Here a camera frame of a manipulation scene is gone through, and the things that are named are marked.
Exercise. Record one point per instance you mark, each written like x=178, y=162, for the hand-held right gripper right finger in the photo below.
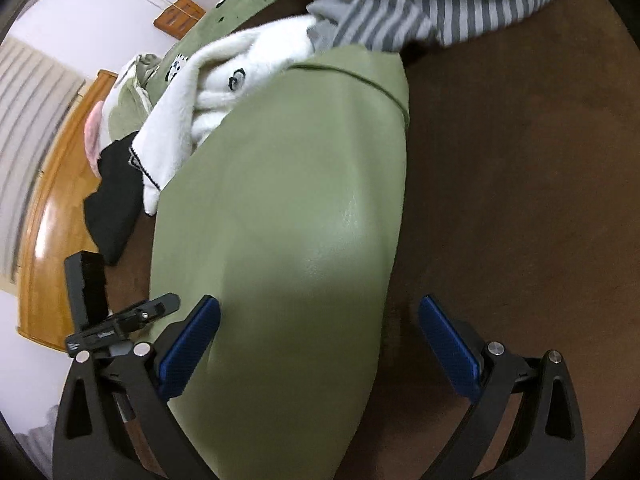
x=450, y=347

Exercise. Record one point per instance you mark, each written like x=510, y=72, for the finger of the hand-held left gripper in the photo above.
x=147, y=310

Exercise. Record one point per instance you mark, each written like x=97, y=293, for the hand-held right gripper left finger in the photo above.
x=192, y=345

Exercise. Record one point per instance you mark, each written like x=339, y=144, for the olive green jacket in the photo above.
x=300, y=210

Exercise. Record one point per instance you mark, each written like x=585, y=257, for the wooden headboard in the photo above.
x=55, y=210

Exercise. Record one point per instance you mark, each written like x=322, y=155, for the black garment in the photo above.
x=115, y=200

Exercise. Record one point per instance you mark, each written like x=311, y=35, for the pink plush cloth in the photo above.
x=92, y=135

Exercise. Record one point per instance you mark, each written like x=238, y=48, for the white window blind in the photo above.
x=30, y=135

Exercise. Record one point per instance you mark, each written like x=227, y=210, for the white fleece garment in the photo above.
x=170, y=125

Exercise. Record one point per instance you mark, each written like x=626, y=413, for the orange wooden chair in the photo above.
x=177, y=17

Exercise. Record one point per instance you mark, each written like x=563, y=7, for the green printed blanket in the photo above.
x=215, y=20

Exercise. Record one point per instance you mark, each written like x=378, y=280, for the grey striped garment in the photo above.
x=425, y=5

